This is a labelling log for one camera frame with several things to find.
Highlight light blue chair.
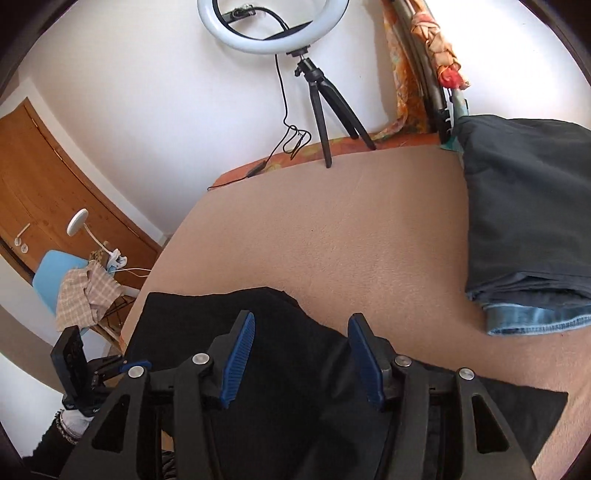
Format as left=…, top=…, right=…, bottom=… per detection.
left=32, top=250, right=88, bottom=316

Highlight checkered beige cloth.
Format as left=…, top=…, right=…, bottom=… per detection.
left=56, top=260, right=123, bottom=332

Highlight white clip desk lamp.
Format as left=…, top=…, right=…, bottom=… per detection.
left=66, top=208, right=150, bottom=278

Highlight folded blue jeans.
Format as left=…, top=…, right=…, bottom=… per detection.
left=482, top=303, right=591, bottom=336

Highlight orange patterned scarf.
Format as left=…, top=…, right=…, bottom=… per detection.
left=372, top=1, right=470, bottom=149

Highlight left gloved hand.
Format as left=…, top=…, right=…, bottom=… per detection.
left=55, top=409, right=93, bottom=444

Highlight pink bed blanket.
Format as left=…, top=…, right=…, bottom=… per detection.
left=141, top=146, right=590, bottom=479

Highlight black ring light cable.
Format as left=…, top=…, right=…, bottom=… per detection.
left=206, top=54, right=313, bottom=192

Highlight black mini tripod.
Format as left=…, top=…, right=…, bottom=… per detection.
left=288, top=47, right=377, bottom=168

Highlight wooden door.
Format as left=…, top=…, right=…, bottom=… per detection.
left=0, top=99, right=161, bottom=289

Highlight silver folded tripod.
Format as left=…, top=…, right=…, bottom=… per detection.
left=393, top=1, right=469, bottom=149

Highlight black pants with pink trim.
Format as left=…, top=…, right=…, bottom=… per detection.
left=126, top=288, right=568, bottom=479

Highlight folded dark grey pants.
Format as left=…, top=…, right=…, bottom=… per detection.
left=455, top=115, right=590, bottom=308

